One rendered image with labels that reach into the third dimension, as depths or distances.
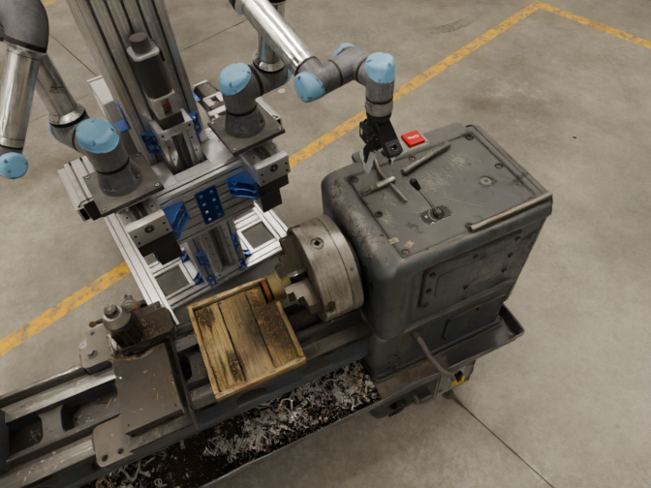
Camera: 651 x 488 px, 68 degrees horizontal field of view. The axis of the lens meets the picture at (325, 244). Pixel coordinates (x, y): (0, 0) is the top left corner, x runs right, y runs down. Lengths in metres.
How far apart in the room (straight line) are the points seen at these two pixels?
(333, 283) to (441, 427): 1.26
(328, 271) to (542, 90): 3.19
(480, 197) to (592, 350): 1.50
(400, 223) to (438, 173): 0.24
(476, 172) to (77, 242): 2.59
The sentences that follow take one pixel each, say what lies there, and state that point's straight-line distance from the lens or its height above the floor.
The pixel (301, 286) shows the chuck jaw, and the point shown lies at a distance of 1.46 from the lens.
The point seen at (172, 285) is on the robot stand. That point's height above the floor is 0.21.
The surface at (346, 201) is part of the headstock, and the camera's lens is 1.47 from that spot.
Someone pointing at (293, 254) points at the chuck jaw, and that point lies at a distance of 1.47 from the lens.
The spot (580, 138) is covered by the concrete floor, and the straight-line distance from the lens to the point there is 3.91.
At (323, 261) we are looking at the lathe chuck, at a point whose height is 1.22.
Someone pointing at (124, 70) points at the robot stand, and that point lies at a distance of 1.80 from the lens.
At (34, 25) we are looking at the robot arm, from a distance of 1.52.
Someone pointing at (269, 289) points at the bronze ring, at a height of 1.11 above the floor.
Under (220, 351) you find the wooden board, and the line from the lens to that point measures 1.65.
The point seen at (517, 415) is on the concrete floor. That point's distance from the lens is 2.56.
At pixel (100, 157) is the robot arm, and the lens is 1.71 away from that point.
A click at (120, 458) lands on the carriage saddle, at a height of 0.90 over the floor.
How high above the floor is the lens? 2.33
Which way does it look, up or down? 52 degrees down
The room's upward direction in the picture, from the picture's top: 5 degrees counter-clockwise
